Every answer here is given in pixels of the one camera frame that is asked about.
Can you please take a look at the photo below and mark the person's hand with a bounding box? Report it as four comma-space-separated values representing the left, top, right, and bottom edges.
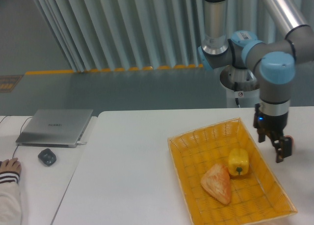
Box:
0, 158, 22, 175

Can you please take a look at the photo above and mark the small black device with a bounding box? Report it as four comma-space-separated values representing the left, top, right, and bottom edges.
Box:
38, 148, 57, 167

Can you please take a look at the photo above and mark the grey pleated curtain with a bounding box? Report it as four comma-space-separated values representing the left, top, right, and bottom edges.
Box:
28, 0, 314, 73

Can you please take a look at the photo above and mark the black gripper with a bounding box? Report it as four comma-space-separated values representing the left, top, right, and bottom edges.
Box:
253, 104, 292, 163

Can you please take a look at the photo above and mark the yellow bell pepper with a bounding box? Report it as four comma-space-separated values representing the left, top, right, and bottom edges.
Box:
228, 148, 249, 176

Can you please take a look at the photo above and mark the white sleeved forearm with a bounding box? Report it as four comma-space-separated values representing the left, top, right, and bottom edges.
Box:
0, 171, 22, 225

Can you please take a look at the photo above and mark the yellow woven basket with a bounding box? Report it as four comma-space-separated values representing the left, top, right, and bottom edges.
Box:
168, 118, 297, 225

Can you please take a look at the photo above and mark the thin black mouse cable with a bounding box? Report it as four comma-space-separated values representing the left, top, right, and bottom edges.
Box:
0, 115, 34, 160

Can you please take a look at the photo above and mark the triangular toasted bread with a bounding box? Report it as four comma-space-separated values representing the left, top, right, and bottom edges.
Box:
201, 164, 231, 205

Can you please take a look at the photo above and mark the silver closed laptop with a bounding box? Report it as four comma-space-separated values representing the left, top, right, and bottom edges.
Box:
16, 109, 93, 147

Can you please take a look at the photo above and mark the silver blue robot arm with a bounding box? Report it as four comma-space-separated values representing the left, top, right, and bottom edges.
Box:
199, 0, 314, 163

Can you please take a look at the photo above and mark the brown egg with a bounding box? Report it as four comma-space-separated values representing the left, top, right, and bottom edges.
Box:
286, 135, 294, 152

